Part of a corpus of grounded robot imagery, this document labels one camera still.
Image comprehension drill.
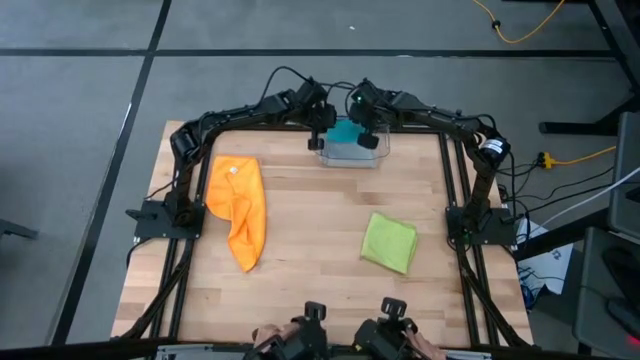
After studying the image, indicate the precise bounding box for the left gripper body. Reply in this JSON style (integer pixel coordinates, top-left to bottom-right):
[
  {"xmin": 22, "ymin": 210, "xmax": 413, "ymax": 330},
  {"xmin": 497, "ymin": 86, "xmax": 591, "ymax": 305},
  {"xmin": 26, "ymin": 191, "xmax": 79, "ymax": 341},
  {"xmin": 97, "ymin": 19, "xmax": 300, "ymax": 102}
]
[{"xmin": 293, "ymin": 78, "xmax": 338, "ymax": 152}]

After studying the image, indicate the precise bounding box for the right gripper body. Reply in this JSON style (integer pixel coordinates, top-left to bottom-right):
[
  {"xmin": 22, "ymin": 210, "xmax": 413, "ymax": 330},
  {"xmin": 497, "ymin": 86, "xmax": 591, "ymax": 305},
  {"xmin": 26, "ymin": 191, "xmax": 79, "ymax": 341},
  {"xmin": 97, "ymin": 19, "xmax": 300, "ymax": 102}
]
[{"xmin": 347, "ymin": 78, "xmax": 397, "ymax": 151}]

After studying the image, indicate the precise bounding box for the teal microfiber towel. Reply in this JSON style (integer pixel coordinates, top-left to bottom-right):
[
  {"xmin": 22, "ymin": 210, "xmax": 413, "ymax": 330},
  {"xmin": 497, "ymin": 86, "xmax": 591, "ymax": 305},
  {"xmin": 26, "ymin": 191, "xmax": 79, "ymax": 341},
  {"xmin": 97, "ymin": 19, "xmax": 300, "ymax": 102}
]
[{"xmin": 326, "ymin": 118, "xmax": 370, "ymax": 145}]

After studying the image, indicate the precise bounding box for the orange microfiber towel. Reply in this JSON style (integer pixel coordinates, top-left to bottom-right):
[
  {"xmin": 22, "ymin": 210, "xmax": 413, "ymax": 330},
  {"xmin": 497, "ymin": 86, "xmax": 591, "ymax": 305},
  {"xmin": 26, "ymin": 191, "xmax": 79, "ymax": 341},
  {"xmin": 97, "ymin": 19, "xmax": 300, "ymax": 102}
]
[{"xmin": 205, "ymin": 154, "xmax": 268, "ymax": 274}]

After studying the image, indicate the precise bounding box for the lime green microfiber towel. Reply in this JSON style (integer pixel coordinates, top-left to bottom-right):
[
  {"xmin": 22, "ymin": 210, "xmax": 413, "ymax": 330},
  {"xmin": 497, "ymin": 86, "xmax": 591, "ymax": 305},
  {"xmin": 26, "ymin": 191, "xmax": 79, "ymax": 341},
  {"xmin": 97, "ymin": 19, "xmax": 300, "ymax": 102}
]
[{"xmin": 359, "ymin": 211, "xmax": 419, "ymax": 276}]

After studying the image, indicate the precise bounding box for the black leader arm gripper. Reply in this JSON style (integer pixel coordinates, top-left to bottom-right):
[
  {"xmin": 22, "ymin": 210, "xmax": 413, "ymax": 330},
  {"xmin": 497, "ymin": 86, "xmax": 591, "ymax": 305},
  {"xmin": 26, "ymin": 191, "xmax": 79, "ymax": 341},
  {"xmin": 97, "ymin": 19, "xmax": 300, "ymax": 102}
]
[
  {"xmin": 352, "ymin": 296, "xmax": 422, "ymax": 360},
  {"xmin": 242, "ymin": 299, "xmax": 332, "ymax": 360}
]

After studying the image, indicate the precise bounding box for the clear plastic bin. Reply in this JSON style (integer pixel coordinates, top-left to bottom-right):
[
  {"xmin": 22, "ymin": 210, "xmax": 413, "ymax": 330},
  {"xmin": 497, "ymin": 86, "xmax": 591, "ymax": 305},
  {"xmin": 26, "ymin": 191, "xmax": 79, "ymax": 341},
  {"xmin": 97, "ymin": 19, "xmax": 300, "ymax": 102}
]
[{"xmin": 313, "ymin": 112, "xmax": 392, "ymax": 170}]

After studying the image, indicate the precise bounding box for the person's hand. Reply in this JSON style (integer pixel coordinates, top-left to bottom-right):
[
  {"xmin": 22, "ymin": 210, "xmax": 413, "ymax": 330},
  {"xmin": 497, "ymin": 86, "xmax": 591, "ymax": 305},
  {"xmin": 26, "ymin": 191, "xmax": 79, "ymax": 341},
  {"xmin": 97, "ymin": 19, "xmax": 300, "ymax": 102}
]
[
  {"xmin": 403, "ymin": 328, "xmax": 447, "ymax": 360},
  {"xmin": 251, "ymin": 322, "xmax": 302, "ymax": 351}
]

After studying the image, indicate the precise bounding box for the white cardboard box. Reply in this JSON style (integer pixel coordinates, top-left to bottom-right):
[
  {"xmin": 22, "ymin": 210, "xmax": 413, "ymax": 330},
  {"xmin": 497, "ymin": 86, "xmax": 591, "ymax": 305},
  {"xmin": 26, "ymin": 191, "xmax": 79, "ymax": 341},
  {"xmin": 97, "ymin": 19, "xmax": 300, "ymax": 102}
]
[{"xmin": 514, "ymin": 219, "xmax": 575, "ymax": 296}]

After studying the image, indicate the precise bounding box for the black desk leg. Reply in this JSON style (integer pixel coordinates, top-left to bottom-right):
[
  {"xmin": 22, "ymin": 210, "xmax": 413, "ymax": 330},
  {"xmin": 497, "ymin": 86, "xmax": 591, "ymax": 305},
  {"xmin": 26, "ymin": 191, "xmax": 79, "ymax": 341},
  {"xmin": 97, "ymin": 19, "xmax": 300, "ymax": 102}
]
[{"xmin": 538, "ymin": 0, "xmax": 640, "ymax": 137}]

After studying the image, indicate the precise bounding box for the dark grey cabinet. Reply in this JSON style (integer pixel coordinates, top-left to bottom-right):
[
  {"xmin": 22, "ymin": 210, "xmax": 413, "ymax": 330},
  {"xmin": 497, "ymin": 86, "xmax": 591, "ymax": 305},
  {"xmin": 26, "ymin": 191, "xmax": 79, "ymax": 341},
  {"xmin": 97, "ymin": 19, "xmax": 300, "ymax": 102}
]
[{"xmin": 607, "ymin": 110, "xmax": 640, "ymax": 241}]

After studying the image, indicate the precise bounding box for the dark grey side desk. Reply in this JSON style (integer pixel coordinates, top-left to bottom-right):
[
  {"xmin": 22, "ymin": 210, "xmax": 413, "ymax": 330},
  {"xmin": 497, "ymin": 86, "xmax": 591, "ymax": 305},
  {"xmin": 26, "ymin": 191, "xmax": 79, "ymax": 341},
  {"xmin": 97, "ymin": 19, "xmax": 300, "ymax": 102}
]
[{"xmin": 573, "ymin": 227, "xmax": 640, "ymax": 357}]

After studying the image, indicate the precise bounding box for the black computer mouse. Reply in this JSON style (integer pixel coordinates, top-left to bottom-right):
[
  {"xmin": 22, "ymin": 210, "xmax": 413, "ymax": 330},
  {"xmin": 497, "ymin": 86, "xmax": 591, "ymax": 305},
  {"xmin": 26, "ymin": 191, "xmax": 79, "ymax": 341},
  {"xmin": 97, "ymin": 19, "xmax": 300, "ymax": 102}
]
[{"xmin": 606, "ymin": 297, "xmax": 640, "ymax": 342}]

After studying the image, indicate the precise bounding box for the black crossbar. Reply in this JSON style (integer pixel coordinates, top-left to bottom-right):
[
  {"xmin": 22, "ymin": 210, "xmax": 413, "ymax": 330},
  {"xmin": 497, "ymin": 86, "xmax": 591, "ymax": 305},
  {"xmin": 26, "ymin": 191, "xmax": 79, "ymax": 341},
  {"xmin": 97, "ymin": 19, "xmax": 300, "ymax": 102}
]
[{"xmin": 0, "ymin": 337, "xmax": 640, "ymax": 360}]

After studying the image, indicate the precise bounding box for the black aluminium table frame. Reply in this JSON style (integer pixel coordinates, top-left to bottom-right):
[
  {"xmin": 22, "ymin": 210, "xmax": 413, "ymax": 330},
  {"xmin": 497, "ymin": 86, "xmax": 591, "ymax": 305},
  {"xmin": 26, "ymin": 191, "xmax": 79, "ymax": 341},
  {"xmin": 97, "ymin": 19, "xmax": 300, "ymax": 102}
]
[{"xmin": 119, "ymin": 119, "xmax": 534, "ymax": 349}]

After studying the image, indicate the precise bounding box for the yellow floor cable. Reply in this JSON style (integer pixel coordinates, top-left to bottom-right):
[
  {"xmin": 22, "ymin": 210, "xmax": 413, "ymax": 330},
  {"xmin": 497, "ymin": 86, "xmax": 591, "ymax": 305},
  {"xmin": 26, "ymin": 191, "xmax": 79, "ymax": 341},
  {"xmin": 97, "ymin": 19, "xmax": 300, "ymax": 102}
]
[{"xmin": 472, "ymin": 0, "xmax": 567, "ymax": 45}]

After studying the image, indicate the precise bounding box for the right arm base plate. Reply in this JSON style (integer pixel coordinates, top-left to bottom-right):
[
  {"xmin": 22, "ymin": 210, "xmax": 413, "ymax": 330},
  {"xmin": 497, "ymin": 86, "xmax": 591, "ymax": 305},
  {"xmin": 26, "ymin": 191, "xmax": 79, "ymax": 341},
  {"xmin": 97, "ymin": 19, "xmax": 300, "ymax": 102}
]
[{"xmin": 446, "ymin": 206, "xmax": 517, "ymax": 247}]

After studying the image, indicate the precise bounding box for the yellow extension cord plug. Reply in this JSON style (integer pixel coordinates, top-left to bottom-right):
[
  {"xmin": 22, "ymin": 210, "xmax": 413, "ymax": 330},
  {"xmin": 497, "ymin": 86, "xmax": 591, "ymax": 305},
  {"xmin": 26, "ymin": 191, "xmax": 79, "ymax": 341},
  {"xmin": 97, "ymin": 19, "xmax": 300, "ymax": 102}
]
[{"xmin": 537, "ymin": 145, "xmax": 618, "ymax": 170}]

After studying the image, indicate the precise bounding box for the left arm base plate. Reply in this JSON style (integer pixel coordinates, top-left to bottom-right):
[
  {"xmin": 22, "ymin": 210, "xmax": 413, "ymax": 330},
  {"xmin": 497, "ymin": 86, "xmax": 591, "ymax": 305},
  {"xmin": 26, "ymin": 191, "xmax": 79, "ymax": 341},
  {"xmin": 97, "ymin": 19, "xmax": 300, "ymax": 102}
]
[{"xmin": 124, "ymin": 198, "xmax": 207, "ymax": 240}]

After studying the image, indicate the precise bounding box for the white cable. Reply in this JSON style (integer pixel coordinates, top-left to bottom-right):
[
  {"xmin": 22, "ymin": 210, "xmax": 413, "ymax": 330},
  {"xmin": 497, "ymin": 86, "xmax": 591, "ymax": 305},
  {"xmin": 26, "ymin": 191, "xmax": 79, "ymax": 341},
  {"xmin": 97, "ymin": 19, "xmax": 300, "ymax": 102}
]
[{"xmin": 542, "ymin": 166, "xmax": 640, "ymax": 226}]

